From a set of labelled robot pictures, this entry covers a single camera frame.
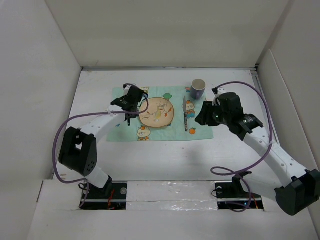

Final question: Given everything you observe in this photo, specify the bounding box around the steak knife black blade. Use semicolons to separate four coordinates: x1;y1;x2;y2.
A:
182;96;188;132

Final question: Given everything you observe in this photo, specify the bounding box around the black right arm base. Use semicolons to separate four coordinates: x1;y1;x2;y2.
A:
211;171;265;212

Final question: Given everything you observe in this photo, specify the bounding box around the purple ceramic cup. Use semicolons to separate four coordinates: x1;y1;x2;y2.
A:
190;79;206;100

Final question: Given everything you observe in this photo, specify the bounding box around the beige patterned plate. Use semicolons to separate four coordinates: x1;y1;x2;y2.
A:
139;97;175;128

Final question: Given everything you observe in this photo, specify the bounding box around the mint green cartoon cloth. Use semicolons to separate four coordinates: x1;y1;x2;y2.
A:
106;86;214;142

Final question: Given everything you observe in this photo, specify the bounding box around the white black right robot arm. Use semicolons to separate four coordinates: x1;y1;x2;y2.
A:
195;87;320;216

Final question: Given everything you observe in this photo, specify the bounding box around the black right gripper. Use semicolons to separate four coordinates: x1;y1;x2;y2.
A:
194;100;231;127

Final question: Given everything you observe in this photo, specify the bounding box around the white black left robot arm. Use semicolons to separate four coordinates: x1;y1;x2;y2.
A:
52;83;149;199

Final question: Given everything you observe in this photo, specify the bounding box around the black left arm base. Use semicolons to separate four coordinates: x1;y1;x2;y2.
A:
78;177;128;211

